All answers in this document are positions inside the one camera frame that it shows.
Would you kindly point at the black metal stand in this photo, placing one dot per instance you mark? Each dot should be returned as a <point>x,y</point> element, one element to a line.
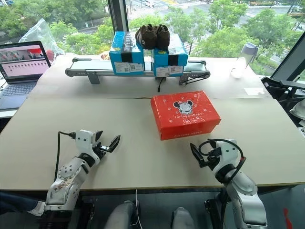
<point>283,90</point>

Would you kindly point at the blue shoe box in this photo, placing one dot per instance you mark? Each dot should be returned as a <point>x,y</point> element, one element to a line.
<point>171,63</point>
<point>125,58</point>

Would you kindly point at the person's leg in jeans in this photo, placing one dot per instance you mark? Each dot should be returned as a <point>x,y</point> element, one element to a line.
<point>16,204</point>

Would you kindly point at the black window frame post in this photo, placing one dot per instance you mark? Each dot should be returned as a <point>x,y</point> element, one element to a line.
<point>118,15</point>

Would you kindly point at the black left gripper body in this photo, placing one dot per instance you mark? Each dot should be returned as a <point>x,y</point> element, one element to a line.
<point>102,149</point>

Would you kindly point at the grey conveyor belt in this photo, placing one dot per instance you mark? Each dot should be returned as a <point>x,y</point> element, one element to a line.
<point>81,69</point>

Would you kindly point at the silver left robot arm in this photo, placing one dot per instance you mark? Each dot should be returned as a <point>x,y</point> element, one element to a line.
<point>64,173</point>

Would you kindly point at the clear plastic bag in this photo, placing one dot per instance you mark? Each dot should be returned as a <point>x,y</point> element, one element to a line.
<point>40,33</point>

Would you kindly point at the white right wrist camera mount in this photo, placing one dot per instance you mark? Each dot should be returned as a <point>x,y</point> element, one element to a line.
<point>227,152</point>

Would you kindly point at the clear plastic water bottle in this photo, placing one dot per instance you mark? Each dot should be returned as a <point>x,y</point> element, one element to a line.
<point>243,60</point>

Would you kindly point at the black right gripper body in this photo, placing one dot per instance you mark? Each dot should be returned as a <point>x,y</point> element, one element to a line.
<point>210,162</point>

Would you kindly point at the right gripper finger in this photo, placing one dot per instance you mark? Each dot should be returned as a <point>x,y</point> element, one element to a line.
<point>196,152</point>

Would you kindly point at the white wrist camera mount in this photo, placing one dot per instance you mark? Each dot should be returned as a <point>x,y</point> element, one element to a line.
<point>227,152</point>
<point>84,141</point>

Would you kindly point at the red shoe box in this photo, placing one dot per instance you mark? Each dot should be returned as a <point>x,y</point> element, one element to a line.
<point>184,112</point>

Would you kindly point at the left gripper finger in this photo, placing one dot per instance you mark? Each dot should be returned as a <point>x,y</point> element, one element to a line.
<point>115,143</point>
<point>98,135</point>

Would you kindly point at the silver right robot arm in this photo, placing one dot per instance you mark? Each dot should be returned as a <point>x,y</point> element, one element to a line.
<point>243,190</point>

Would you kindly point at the brown shoe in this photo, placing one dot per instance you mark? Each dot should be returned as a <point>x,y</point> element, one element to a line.
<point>162,37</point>
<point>145,37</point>

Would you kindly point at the grey rounded robot leg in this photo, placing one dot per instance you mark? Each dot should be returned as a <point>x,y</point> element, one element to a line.
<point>183,218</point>
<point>122,214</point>

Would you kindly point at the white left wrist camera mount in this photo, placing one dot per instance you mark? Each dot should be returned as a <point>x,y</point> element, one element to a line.
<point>84,141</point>

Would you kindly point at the open grey laptop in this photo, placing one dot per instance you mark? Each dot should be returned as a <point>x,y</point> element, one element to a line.
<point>22,69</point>

